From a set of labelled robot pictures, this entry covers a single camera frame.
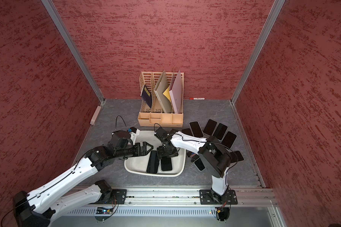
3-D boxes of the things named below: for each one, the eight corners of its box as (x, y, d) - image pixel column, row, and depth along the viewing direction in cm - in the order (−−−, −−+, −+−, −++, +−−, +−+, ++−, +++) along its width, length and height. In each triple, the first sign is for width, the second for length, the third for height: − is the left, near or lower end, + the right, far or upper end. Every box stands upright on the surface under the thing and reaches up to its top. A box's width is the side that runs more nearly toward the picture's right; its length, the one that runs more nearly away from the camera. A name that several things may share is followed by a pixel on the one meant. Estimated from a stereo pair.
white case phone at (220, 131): (211, 136, 102) (212, 134, 100) (218, 123, 109) (219, 122, 107) (221, 141, 99) (222, 140, 97) (228, 128, 106) (229, 126, 105)
